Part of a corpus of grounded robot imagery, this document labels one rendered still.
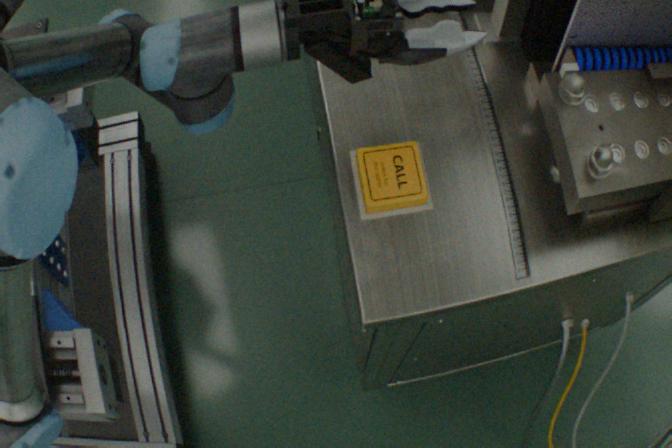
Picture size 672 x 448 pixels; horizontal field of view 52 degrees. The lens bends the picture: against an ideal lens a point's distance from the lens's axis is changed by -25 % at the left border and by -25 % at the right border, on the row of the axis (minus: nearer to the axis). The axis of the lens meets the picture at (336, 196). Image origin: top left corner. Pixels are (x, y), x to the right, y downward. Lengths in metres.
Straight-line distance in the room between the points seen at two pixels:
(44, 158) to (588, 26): 0.66
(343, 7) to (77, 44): 0.29
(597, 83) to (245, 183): 1.18
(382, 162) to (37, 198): 0.53
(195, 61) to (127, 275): 0.95
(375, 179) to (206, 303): 0.98
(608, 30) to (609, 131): 0.13
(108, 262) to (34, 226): 1.16
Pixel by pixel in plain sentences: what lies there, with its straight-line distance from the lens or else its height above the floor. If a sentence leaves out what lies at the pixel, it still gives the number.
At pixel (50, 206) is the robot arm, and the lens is 0.62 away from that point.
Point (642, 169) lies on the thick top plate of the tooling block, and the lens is 0.96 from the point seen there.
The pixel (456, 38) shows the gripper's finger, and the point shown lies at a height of 1.11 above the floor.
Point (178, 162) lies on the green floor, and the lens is 2.03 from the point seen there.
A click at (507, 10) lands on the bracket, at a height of 0.99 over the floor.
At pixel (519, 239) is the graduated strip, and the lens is 1.02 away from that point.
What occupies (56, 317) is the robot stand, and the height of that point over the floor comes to 0.68.
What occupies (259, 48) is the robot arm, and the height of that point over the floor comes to 1.13.
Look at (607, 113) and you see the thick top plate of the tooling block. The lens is 0.97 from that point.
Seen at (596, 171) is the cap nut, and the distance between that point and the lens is 0.92.
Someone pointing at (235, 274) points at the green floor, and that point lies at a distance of 1.92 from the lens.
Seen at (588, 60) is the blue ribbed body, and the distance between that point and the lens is 0.99.
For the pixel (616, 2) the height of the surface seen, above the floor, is 1.15.
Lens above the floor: 1.85
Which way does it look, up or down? 70 degrees down
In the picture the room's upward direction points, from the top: 1 degrees clockwise
